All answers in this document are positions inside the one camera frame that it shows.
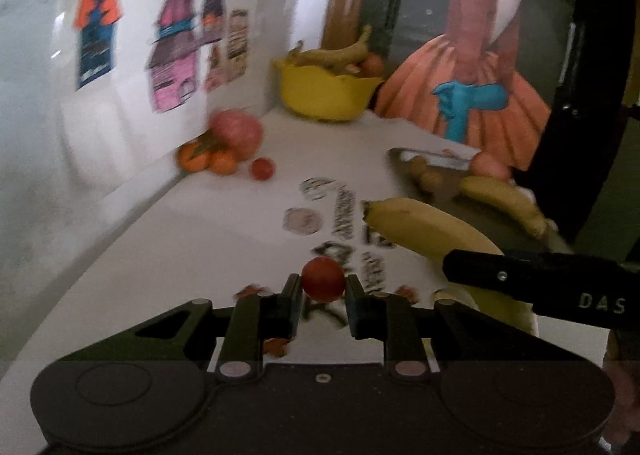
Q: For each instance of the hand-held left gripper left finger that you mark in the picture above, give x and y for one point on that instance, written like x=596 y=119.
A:
x=292 y=307

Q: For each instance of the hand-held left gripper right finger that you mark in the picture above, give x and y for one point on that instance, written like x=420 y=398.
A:
x=356 y=307

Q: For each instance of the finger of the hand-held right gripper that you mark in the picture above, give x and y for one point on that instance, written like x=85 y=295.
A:
x=485 y=272

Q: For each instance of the red cherry tomato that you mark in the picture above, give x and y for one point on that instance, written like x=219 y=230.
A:
x=262 y=168
x=324 y=278

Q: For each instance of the yellow banana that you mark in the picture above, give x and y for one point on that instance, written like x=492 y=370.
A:
x=505 y=200
x=415 y=225

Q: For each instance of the metal tray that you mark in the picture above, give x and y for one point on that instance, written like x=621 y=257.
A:
x=450 y=205

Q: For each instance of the large pink apple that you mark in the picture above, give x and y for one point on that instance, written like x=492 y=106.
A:
x=487 y=166

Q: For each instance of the orange tangerine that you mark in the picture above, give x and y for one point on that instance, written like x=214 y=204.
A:
x=194 y=158
x=223 y=161

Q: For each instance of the small pink apple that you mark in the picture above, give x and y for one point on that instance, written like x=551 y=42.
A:
x=237 y=132

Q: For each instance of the girl in dress poster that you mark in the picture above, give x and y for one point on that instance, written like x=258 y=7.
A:
x=475 y=75

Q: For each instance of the yellow plastic bowl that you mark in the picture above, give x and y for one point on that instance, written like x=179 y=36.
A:
x=325 y=95

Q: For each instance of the red-brown round fruit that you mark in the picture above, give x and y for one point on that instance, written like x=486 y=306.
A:
x=372 y=65

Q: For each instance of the brown banana with sticker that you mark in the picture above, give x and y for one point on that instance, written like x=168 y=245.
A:
x=346 y=69

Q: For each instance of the spotted banana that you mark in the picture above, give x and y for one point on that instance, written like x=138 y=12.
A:
x=330 y=55

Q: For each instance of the houses drawing paper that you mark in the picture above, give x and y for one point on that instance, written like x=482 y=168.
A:
x=130 y=55

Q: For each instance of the dark wooden door frame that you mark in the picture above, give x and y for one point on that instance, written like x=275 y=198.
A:
x=585 y=85

